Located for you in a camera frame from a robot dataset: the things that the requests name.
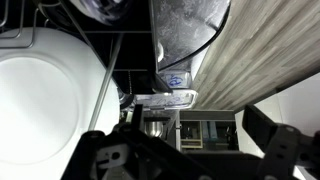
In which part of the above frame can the open shelf unit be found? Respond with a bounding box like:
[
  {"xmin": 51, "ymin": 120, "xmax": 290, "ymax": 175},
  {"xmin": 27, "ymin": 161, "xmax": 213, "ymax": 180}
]
[{"xmin": 179, "ymin": 109, "xmax": 238, "ymax": 152}]

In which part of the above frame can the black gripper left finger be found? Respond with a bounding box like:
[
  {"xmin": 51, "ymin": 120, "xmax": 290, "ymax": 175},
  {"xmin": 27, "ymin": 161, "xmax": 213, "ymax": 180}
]
[{"xmin": 61, "ymin": 104, "xmax": 216, "ymax": 180}]

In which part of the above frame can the black dish rack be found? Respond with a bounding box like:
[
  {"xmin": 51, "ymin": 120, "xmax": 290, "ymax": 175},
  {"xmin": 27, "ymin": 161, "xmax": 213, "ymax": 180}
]
[{"xmin": 0, "ymin": 0, "xmax": 174, "ymax": 98}]

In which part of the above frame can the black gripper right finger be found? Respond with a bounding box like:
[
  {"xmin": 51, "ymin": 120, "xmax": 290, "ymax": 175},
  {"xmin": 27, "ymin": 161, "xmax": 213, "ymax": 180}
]
[{"xmin": 241, "ymin": 104, "xmax": 320, "ymax": 180}]

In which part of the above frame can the large white plate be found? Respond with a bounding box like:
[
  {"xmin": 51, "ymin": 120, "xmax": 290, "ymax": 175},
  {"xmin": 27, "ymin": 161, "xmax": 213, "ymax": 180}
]
[{"xmin": 0, "ymin": 26, "xmax": 121, "ymax": 180}]

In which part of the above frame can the clear plastic tray blue writing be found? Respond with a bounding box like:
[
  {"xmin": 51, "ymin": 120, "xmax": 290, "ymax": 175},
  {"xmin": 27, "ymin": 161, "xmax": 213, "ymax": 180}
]
[{"xmin": 133, "ymin": 70, "xmax": 198, "ymax": 110}]

